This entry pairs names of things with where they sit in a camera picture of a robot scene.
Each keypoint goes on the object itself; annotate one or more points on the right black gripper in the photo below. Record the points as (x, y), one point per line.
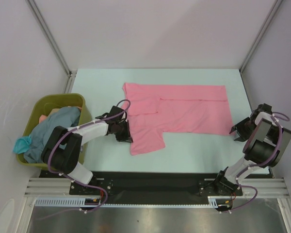
(243, 135)

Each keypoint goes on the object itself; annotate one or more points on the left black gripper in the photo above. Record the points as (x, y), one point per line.
(125, 135)

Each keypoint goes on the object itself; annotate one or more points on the pink t shirt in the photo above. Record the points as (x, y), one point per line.
(158, 109)

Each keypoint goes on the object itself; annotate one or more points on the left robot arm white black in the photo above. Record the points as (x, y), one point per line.
(63, 148)

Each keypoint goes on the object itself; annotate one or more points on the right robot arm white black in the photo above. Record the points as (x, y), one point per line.
(265, 142)

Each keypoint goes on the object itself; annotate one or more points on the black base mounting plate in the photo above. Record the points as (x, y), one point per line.
(161, 187)

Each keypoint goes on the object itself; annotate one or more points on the grey blue t shirt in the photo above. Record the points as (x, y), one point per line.
(65, 117)

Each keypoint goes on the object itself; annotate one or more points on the peach t shirt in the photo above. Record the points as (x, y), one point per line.
(44, 117)

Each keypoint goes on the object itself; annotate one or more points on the olive green plastic bin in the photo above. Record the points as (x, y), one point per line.
(44, 107)

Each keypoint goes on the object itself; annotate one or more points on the turquoise t shirt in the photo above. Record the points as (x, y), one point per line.
(22, 144)

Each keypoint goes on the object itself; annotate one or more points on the aluminium front rail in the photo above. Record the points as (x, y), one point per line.
(60, 187)

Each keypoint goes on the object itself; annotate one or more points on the white slotted cable duct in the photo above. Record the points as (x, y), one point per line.
(207, 202)

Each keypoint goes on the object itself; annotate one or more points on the left aluminium frame post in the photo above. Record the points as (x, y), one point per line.
(48, 35)

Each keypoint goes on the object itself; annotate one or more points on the aluminium frame post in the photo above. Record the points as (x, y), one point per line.
(261, 33)
(48, 35)

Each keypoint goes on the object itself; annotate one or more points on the right aluminium frame post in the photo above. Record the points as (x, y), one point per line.
(261, 33)

